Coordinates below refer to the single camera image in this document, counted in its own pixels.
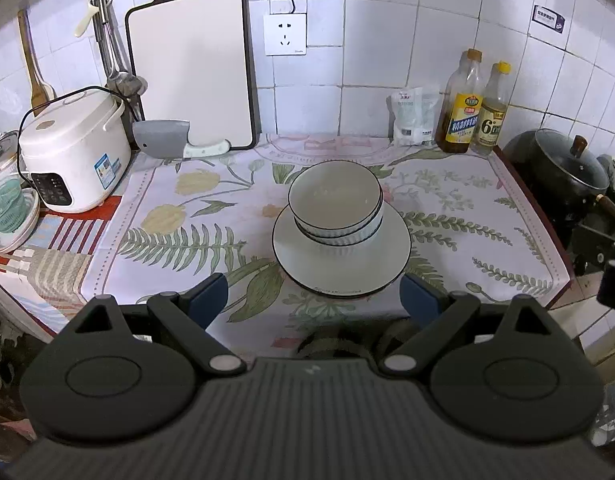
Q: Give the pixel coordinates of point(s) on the white wall power outlet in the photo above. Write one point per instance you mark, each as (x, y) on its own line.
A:
(286, 35)

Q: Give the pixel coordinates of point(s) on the vinegar bottle yellow cap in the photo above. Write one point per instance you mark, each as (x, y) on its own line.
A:
(490, 130)

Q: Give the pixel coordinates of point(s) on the small pot with glass lid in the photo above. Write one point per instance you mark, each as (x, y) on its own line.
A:
(2, 152)

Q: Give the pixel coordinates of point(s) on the floral tablecloth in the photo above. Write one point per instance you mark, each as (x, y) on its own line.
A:
(187, 200)

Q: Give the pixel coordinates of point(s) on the metal ladle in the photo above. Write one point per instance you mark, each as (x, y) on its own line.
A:
(118, 82)
(138, 86)

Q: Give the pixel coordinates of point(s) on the white plate with sun print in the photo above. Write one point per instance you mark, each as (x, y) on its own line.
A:
(297, 255)

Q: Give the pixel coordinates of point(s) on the green plastic basket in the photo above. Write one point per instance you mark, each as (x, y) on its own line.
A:
(7, 205)

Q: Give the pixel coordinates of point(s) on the white plate with black rim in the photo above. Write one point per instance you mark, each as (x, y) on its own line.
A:
(337, 293)

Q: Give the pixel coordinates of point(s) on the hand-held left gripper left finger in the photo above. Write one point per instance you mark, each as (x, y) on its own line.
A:
(210, 300)

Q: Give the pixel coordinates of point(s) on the cooking wine bottle yellow label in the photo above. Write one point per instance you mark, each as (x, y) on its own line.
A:
(460, 125)

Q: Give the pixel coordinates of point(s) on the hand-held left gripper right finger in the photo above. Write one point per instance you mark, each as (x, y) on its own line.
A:
(417, 300)

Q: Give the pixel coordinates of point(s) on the striped cloth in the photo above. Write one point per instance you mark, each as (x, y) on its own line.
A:
(52, 270)

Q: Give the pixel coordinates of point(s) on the glass lid with wooden knob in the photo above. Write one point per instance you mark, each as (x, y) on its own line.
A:
(567, 170)

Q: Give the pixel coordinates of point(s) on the wooden spatula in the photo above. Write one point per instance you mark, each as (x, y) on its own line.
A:
(35, 75)

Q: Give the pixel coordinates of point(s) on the white cutting board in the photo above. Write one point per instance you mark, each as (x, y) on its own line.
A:
(187, 70)

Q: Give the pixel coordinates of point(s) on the black gas stove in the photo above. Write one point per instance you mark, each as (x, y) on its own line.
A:
(592, 245)

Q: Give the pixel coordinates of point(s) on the white rice cooker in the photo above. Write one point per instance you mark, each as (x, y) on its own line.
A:
(72, 145)

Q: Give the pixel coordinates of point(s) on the wall sticker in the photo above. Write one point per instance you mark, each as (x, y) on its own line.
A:
(549, 17)

